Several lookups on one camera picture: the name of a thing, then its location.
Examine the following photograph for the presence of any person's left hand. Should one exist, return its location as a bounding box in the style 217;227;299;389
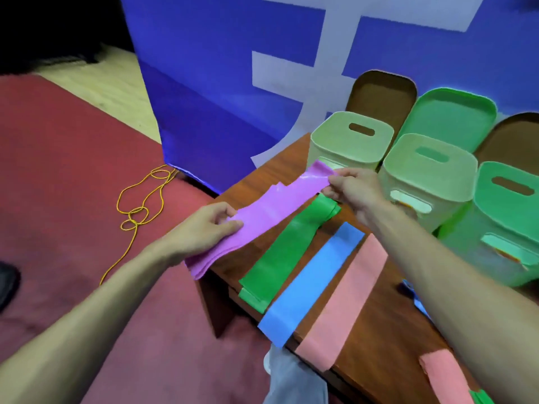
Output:
168;202;244;266

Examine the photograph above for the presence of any person's right hand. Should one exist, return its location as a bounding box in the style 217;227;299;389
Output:
322;167;395;226

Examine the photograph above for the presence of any purple resistance band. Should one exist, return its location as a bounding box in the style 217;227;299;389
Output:
185;160;340;281

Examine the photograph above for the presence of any person's left forearm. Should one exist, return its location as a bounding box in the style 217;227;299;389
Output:
0;239;190;404

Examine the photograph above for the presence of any person's right forearm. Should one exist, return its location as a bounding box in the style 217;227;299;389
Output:
361;201;539;404

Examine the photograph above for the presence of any pale green storage bin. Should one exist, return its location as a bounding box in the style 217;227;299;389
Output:
307;111;395;174
377;133;479;234

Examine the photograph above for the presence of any brown bin lid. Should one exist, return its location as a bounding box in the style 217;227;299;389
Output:
345;70;418;140
473;112;539;165

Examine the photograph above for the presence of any blue resistance band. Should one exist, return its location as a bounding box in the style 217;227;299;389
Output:
401;279;432;321
257;221;366;349

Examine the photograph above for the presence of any pink resistance band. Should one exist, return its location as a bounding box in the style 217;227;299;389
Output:
294;233;389;373
419;348;475;404

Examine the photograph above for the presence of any green bin lid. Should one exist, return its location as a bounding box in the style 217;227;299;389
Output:
393;87;498;154

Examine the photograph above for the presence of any blue and white banner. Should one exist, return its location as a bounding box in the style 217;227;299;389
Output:
119;0;539;195

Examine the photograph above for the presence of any person's grey trouser leg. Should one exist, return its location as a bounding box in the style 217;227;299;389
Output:
263;344;330;404

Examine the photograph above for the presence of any bright green storage bin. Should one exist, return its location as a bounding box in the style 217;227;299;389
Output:
437;161;539;288

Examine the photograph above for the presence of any red carpet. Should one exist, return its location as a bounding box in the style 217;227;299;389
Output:
0;74;304;404

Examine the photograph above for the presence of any black shoe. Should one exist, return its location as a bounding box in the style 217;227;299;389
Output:
0;261;21;314

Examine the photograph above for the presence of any yellow rope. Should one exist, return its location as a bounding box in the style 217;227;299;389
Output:
99;164;180;286

